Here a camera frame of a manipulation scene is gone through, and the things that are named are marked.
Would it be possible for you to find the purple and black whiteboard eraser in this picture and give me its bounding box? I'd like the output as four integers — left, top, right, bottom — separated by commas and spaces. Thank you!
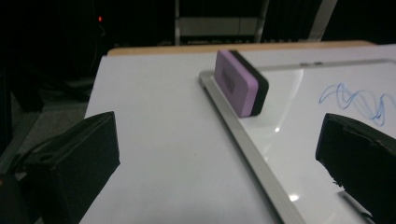
214, 49, 270, 119

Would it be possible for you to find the dark equipment with red light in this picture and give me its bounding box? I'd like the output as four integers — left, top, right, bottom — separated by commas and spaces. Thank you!
94, 13, 106, 36

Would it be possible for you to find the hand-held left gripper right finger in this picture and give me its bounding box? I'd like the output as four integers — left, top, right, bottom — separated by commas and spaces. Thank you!
315, 112, 396, 224

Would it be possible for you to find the silver-framed whiteboard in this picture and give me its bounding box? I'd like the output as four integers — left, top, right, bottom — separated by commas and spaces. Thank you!
198, 58, 396, 224

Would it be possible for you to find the large white base sheet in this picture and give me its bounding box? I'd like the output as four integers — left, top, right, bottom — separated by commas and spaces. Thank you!
78, 43, 396, 224

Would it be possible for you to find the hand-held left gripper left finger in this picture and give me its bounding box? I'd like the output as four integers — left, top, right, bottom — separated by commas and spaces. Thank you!
8, 111, 121, 224

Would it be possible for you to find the grey metal stand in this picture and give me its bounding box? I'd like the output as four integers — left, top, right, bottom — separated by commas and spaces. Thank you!
174, 0, 339, 45

